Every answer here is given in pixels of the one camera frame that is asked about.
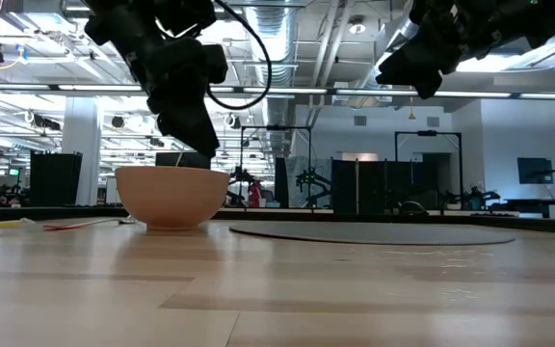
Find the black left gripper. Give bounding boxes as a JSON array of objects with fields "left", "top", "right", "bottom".
[{"left": 125, "top": 36, "right": 230, "bottom": 159}]

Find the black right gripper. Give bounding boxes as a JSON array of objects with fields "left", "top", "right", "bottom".
[{"left": 375, "top": 0, "right": 503, "bottom": 100}]

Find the beige round bowl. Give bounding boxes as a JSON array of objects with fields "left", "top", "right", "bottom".
[{"left": 115, "top": 165, "right": 231, "bottom": 232}]

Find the red handled utensil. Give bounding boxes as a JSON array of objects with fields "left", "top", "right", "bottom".
[{"left": 42, "top": 216, "right": 138, "bottom": 232}]

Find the black computer monitor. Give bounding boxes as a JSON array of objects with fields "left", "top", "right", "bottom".
[{"left": 154, "top": 151, "right": 213, "bottom": 171}]

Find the round ceiling fixture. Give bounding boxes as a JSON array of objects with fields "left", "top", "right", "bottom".
[{"left": 347, "top": 14, "right": 368, "bottom": 36}]

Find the red background object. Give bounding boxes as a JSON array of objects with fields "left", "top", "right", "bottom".
[{"left": 248, "top": 180, "right": 263, "bottom": 209}]

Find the long ceiling light bar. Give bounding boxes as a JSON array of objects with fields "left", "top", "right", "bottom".
[{"left": 0, "top": 82, "right": 555, "bottom": 101}]

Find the white building column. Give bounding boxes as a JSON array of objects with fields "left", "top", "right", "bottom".
[{"left": 61, "top": 95, "right": 104, "bottom": 207}]

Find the black room partition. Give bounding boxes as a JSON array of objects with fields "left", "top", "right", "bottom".
[{"left": 29, "top": 150, "right": 84, "bottom": 208}]

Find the round grey placemat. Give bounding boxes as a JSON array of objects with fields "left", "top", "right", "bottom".
[{"left": 228, "top": 220, "right": 516, "bottom": 248}]

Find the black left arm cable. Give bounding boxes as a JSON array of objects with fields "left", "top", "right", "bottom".
[{"left": 206, "top": 0, "right": 274, "bottom": 112}]

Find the silver ceiling air duct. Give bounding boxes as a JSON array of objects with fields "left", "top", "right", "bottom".
[{"left": 243, "top": 0, "right": 303, "bottom": 89}]

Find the wall mounted dark screen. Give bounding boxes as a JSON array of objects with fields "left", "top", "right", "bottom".
[{"left": 516, "top": 156, "right": 555, "bottom": 186}]

